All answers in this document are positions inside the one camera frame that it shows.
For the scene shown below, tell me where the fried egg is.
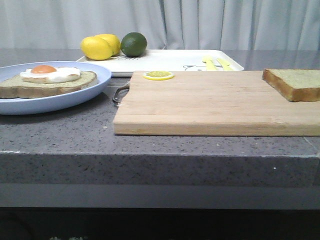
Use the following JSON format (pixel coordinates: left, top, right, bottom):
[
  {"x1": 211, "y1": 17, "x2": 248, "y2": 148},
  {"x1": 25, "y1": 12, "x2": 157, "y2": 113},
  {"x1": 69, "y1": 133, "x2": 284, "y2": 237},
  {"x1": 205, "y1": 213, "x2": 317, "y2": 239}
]
[{"x1": 20, "y1": 64, "x2": 81, "y2": 84}]

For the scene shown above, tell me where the light blue plate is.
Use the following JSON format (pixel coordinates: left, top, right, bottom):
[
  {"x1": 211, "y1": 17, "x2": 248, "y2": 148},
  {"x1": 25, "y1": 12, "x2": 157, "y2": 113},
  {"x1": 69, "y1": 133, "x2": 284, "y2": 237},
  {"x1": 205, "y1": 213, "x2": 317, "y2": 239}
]
[{"x1": 0, "y1": 61, "x2": 112, "y2": 115}]

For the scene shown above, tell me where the bread slice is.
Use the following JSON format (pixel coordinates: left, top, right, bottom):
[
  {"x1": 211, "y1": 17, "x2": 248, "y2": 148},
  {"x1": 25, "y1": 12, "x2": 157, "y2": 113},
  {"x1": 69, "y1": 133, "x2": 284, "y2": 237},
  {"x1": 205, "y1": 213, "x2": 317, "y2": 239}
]
[
  {"x1": 262, "y1": 68, "x2": 320, "y2": 102},
  {"x1": 0, "y1": 71, "x2": 98, "y2": 99}
]

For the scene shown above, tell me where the white bear tray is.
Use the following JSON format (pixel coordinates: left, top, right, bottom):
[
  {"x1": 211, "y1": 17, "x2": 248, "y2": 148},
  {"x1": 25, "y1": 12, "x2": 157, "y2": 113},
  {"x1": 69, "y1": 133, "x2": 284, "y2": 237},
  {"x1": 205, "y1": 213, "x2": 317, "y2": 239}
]
[{"x1": 78, "y1": 49, "x2": 244, "y2": 78}]

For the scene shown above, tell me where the lemon slice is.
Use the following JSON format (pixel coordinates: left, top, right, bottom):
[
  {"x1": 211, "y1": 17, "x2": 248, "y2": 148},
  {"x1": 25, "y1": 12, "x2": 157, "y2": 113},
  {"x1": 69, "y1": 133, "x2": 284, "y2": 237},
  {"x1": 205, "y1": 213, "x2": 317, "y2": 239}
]
[{"x1": 143, "y1": 70, "x2": 174, "y2": 81}]

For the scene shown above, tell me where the wooden cutting board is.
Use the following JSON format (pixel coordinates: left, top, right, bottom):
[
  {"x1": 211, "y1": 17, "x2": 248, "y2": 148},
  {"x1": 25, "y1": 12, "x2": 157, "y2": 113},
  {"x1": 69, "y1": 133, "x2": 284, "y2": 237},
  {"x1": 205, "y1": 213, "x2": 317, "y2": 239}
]
[{"x1": 113, "y1": 71, "x2": 320, "y2": 137}]

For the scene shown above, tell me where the left yellow utensil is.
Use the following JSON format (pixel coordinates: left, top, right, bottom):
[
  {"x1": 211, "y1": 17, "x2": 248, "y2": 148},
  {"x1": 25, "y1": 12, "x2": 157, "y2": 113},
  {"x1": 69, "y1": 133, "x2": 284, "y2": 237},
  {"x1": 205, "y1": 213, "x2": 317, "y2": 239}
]
[{"x1": 202, "y1": 55, "x2": 218, "y2": 71}]

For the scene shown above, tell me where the yellow utensil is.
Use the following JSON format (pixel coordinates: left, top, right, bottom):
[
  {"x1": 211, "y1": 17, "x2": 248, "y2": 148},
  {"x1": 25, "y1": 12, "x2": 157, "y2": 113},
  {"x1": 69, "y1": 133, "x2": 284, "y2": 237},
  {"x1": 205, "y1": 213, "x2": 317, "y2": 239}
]
[
  {"x1": 216, "y1": 58, "x2": 233, "y2": 71},
  {"x1": 202, "y1": 55, "x2": 218, "y2": 71}
]

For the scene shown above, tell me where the green lime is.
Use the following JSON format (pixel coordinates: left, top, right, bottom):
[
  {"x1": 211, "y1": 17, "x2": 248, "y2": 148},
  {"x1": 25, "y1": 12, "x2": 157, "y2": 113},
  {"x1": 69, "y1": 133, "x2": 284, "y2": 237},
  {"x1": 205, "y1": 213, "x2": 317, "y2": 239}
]
[{"x1": 120, "y1": 32, "x2": 148, "y2": 57}]

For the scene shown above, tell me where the right yellow utensil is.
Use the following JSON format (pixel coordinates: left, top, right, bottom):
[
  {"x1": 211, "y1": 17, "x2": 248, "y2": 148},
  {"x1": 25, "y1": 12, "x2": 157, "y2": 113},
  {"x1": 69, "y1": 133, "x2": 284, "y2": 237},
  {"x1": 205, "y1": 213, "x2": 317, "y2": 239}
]
[{"x1": 216, "y1": 58, "x2": 233, "y2": 71}]

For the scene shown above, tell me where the rear yellow lemon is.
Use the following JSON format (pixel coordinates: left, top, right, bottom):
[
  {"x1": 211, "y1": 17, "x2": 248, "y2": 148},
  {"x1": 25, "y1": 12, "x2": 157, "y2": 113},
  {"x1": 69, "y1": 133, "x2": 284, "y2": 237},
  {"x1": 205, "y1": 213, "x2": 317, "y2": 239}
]
[{"x1": 96, "y1": 33, "x2": 121, "y2": 57}]

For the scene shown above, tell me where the yellow lemon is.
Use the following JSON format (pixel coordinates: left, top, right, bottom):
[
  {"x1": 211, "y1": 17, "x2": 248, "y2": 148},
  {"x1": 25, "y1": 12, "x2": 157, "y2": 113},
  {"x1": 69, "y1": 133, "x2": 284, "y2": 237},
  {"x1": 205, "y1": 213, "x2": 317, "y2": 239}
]
[
  {"x1": 96, "y1": 33, "x2": 121, "y2": 57},
  {"x1": 80, "y1": 36, "x2": 113, "y2": 61}
]

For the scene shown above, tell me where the front yellow lemon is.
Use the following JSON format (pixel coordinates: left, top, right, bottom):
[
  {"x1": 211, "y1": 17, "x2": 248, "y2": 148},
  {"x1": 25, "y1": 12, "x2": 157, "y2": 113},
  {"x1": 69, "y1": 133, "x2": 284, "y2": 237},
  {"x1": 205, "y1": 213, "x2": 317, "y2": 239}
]
[{"x1": 80, "y1": 36, "x2": 113, "y2": 61}]

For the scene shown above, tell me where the white curtain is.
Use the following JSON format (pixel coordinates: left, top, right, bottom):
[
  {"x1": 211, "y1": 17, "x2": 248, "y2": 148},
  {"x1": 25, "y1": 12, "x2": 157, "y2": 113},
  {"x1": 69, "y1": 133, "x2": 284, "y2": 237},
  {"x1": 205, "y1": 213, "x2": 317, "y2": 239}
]
[{"x1": 0, "y1": 0, "x2": 320, "y2": 51}]

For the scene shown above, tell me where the metal cutting board handle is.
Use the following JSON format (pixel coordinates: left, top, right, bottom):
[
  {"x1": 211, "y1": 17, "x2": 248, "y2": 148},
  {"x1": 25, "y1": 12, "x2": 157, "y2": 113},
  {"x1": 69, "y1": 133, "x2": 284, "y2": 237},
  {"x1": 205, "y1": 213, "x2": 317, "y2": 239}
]
[{"x1": 112, "y1": 82, "x2": 130, "y2": 106}]

